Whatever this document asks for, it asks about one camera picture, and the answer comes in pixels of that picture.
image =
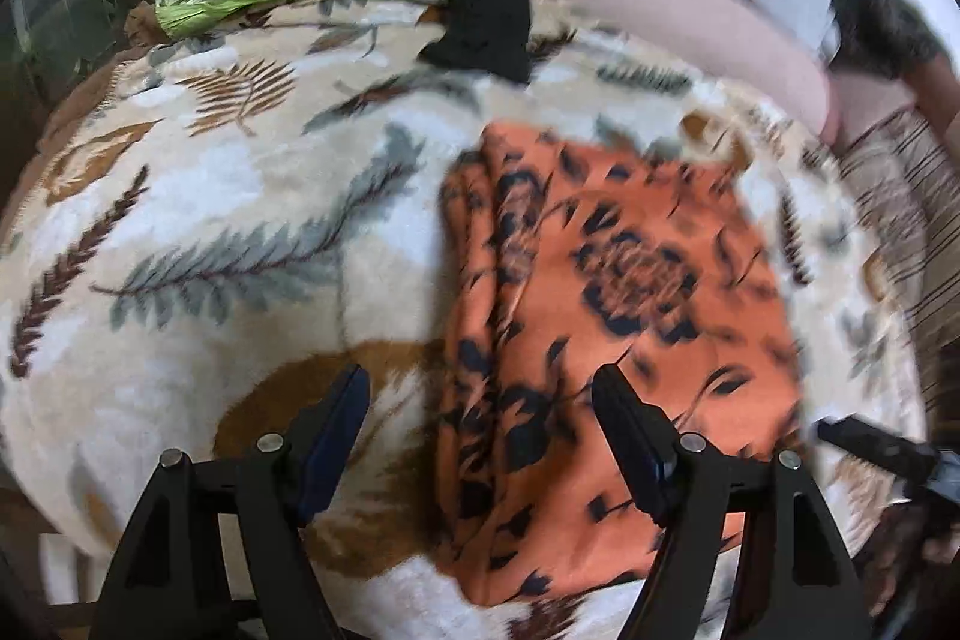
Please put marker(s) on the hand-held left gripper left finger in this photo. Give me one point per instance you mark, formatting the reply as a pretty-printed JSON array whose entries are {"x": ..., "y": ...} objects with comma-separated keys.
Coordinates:
[{"x": 334, "y": 441}]

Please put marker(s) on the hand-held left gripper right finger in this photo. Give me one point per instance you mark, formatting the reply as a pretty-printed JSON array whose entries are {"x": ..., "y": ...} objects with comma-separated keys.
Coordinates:
[{"x": 637, "y": 452}]

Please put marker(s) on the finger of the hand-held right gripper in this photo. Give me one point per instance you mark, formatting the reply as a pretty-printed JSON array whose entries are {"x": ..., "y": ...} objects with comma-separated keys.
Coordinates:
[{"x": 870, "y": 441}]

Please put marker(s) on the orange floral cloth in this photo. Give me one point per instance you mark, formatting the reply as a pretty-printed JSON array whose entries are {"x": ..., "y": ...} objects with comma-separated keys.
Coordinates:
[{"x": 622, "y": 325}]

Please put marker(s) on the striped cloth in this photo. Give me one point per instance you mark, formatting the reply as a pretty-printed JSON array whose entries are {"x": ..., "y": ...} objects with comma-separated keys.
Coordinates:
[{"x": 922, "y": 197}]

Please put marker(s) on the leaf print blanket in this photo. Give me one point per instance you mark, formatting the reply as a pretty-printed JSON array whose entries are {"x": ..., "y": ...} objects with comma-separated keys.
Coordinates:
[{"x": 225, "y": 197}]

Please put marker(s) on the dark patterned cloth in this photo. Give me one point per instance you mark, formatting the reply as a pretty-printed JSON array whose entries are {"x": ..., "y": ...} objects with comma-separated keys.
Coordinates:
[{"x": 877, "y": 25}]

